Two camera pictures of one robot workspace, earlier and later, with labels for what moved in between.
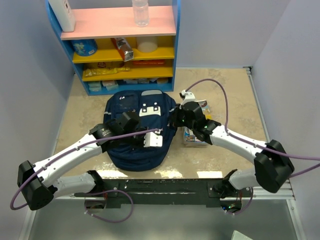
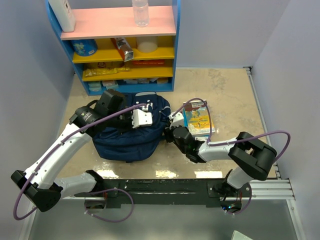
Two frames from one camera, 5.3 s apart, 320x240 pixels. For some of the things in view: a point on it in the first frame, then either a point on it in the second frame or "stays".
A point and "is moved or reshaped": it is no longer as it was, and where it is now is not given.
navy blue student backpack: x=153 y=107 is moved or reshaped
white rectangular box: x=64 y=15 stays
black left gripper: x=145 y=128 → x=130 y=125
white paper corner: x=237 y=235 stays
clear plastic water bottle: x=141 y=13 stays
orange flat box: x=149 y=62 stays
